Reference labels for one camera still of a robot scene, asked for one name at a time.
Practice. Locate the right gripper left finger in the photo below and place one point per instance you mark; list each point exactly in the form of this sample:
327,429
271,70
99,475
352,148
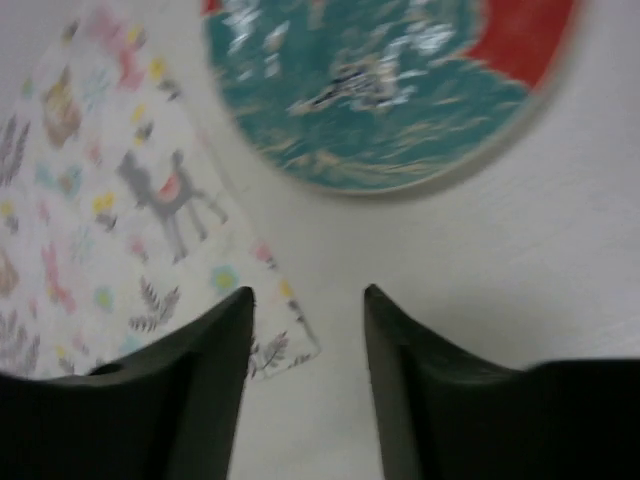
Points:
167,411

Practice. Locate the animal print cloth placemat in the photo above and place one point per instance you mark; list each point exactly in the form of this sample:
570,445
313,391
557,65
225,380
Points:
116,228

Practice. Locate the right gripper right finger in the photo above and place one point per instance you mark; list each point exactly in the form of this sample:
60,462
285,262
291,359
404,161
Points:
444,413

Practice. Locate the red and teal plate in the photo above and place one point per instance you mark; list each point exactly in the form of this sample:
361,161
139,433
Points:
363,97

